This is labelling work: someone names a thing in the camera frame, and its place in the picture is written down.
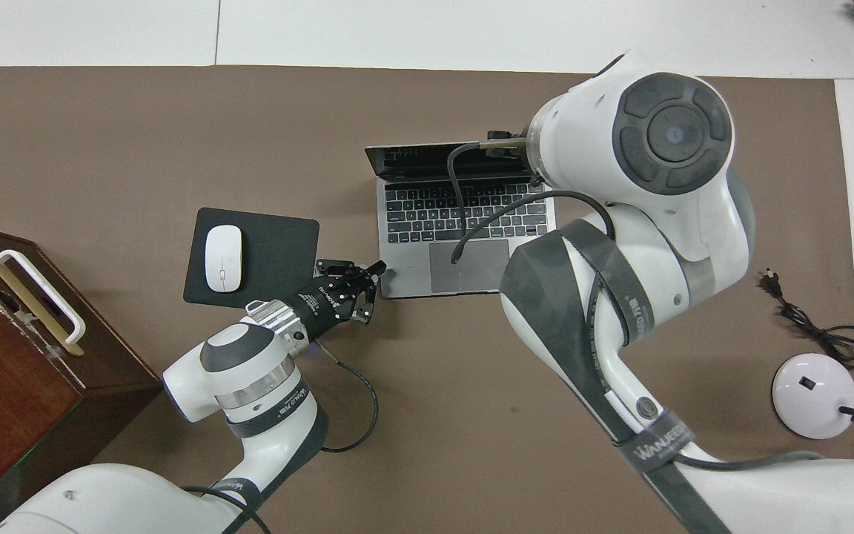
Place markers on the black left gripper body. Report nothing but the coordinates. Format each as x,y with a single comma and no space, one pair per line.
323,304

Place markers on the grey laptop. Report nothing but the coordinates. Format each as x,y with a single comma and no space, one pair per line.
412,215

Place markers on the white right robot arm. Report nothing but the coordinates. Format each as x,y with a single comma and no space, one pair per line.
672,133

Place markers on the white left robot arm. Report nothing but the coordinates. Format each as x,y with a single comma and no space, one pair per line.
242,371

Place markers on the black mouse pad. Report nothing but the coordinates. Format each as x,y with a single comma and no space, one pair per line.
279,252

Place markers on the white computer mouse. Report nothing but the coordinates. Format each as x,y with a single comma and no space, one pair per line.
223,259

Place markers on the brown table mat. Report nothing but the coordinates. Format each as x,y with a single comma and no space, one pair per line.
138,133

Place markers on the dark wooden box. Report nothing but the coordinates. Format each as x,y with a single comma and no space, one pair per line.
12,386

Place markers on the white desk lamp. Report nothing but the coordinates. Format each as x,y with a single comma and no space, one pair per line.
812,400

